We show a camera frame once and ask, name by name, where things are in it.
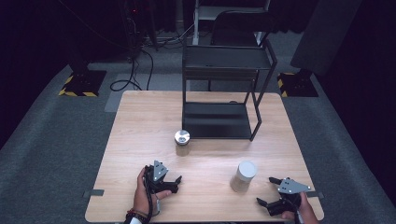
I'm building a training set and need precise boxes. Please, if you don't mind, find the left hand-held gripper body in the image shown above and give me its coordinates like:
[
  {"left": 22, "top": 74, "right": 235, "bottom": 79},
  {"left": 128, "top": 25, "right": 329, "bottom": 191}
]
[{"left": 144, "top": 160, "right": 171, "bottom": 194}]

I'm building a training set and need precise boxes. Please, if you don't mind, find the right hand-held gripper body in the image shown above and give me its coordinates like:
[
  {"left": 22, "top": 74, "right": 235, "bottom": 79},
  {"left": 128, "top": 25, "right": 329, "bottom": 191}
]
[{"left": 266, "top": 177, "right": 312, "bottom": 217}]

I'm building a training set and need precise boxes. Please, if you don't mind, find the glass jar with white lid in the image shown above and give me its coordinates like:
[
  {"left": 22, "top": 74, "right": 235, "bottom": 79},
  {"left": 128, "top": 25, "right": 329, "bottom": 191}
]
[{"left": 230, "top": 160, "right": 259, "bottom": 193}]

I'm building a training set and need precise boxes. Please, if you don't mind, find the glass jar with silver lid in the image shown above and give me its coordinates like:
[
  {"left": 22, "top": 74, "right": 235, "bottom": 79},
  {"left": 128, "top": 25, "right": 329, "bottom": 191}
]
[{"left": 174, "top": 129, "right": 191, "bottom": 157}]

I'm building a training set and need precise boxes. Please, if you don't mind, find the black metal shelf rack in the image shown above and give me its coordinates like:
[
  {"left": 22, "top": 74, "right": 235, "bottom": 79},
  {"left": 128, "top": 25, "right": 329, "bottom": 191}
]
[{"left": 181, "top": 38, "right": 278, "bottom": 143}]

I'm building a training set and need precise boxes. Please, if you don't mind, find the person's left hand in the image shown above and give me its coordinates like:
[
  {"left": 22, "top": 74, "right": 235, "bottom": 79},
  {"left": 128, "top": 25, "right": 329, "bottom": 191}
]
[{"left": 133, "top": 167, "right": 173, "bottom": 217}]

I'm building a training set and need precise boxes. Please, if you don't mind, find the person's right hand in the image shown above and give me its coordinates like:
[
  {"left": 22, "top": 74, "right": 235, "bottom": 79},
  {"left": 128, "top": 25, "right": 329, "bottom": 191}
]
[{"left": 281, "top": 192, "right": 320, "bottom": 224}]

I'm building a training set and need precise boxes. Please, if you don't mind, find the dark equipment stand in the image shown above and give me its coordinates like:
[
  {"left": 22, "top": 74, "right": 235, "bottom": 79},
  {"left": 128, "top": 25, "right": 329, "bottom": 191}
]
[{"left": 118, "top": 0, "right": 160, "bottom": 60}]

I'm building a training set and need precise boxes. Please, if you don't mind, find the grey upright panel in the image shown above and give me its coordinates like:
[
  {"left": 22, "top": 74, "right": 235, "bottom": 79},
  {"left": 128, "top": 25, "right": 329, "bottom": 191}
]
[{"left": 290, "top": 0, "right": 363, "bottom": 77}]

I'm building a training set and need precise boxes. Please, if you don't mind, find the black chair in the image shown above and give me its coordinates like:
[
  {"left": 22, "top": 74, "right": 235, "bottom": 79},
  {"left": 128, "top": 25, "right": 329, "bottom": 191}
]
[{"left": 210, "top": 9, "right": 275, "bottom": 48}]

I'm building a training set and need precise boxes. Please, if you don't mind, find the left hand-held gripper cable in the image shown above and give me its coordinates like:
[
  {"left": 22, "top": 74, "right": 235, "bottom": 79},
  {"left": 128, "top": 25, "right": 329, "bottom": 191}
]
[{"left": 143, "top": 169, "right": 154, "bottom": 223}]

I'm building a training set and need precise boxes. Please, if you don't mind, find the hand-held gripper cable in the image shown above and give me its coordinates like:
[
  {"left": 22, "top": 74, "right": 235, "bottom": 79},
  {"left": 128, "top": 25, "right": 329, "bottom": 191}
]
[
  {"left": 143, "top": 169, "right": 154, "bottom": 223},
  {"left": 293, "top": 202, "right": 304, "bottom": 224}
]

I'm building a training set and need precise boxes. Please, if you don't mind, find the right hand-held gripper cable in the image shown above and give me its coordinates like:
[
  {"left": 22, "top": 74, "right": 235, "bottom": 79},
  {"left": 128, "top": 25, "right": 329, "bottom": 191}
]
[{"left": 293, "top": 202, "right": 304, "bottom": 224}]

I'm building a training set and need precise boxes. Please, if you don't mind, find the beaded bracelet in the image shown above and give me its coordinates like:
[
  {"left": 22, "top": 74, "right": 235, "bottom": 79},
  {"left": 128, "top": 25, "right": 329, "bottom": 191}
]
[{"left": 125, "top": 208, "right": 149, "bottom": 223}]

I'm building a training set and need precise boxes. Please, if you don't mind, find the black floor cable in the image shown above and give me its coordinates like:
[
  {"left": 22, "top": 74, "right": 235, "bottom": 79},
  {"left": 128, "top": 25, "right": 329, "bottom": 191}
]
[{"left": 109, "top": 49, "right": 154, "bottom": 92}]

